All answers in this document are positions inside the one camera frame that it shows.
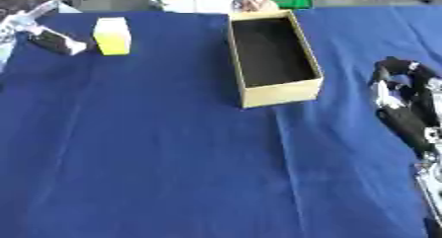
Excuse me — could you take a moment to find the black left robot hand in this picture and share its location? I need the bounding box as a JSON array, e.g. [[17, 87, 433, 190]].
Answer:
[[24, 26, 92, 57]]

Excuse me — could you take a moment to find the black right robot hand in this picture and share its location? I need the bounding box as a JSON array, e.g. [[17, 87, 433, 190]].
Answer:
[[369, 56, 442, 158]]

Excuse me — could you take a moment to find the yellow rectangular block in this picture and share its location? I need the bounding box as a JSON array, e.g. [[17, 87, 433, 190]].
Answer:
[[91, 16, 133, 56]]

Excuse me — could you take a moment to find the tan cardboard box black inside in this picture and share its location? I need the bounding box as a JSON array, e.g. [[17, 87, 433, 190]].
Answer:
[[226, 9, 327, 110]]

